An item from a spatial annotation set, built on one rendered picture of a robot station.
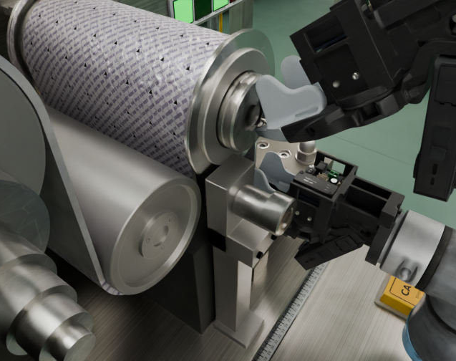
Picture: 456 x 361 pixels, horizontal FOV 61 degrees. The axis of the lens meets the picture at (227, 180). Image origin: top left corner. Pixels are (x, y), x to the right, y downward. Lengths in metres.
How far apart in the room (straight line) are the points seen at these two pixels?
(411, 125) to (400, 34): 2.50
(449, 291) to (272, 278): 0.30
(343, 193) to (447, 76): 0.19
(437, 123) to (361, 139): 2.24
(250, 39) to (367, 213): 0.22
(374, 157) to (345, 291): 1.80
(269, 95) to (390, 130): 2.36
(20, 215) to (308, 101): 0.22
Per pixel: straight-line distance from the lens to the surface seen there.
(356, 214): 0.44
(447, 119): 0.29
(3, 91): 0.22
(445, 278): 0.44
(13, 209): 0.17
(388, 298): 0.66
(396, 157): 2.47
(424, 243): 0.44
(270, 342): 0.61
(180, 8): 0.79
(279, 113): 0.34
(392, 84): 0.28
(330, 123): 0.29
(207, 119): 0.33
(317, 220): 0.45
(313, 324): 0.63
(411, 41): 0.29
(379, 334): 0.65
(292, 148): 0.69
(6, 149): 0.23
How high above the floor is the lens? 1.46
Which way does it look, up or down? 44 degrees down
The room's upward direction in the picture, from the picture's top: straight up
